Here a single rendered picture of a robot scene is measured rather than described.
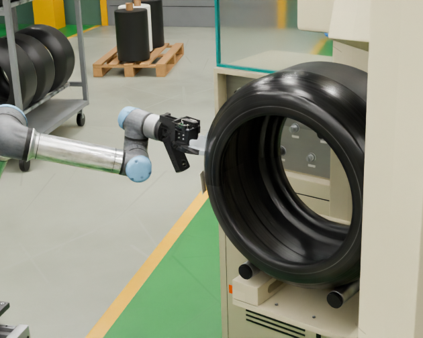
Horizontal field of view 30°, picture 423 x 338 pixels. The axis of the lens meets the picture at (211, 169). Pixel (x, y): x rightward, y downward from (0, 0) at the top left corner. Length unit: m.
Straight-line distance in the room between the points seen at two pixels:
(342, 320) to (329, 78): 0.66
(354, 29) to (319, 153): 1.48
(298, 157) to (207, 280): 1.35
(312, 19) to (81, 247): 3.17
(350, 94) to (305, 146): 0.98
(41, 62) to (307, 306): 4.19
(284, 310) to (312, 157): 0.81
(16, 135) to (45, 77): 3.86
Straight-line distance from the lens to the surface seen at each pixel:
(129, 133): 2.37
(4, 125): 2.26
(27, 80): 5.74
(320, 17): 1.54
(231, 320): 3.31
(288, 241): 2.28
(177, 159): 2.30
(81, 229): 4.76
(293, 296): 2.26
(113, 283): 4.09
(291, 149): 2.89
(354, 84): 1.95
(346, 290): 2.06
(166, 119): 2.28
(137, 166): 2.24
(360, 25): 1.38
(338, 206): 2.38
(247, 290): 2.20
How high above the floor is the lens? 1.91
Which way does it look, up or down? 20 degrees down
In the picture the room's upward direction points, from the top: 2 degrees counter-clockwise
